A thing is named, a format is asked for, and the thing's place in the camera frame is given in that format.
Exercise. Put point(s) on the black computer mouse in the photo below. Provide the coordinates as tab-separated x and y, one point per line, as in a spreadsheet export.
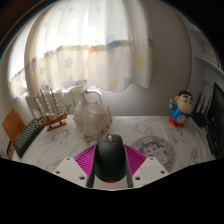
110	158

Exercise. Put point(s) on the brown wooden chair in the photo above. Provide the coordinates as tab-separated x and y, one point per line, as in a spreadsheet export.
13	124

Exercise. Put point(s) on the cartoon boy figurine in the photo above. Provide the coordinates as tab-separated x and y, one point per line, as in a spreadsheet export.
180	111

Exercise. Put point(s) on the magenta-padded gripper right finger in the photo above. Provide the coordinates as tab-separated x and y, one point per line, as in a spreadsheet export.
141	163

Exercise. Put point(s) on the wooden model sailing ship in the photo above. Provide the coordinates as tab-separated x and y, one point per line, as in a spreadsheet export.
53	118

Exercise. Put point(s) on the white star-print curtain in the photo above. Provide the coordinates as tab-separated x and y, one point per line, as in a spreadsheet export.
86	43

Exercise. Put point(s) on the round purple printed mouse pad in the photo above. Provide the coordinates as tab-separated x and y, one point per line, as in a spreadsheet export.
156	148

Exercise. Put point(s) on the large white conch shell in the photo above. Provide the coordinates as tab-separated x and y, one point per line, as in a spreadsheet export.
91	120

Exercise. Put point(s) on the white printed tablecloth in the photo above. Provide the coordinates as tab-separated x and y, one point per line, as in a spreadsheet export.
63	143

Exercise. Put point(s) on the black router with antennas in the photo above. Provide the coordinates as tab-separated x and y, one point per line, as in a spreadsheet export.
201	117

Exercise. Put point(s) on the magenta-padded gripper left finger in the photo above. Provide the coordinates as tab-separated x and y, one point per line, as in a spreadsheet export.
78	163

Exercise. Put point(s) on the black monitor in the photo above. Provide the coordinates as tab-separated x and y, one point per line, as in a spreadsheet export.
217	116

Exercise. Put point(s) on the white radiator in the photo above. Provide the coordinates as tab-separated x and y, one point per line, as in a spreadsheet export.
31	103

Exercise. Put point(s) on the black keyboard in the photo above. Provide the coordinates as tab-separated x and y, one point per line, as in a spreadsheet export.
28	136

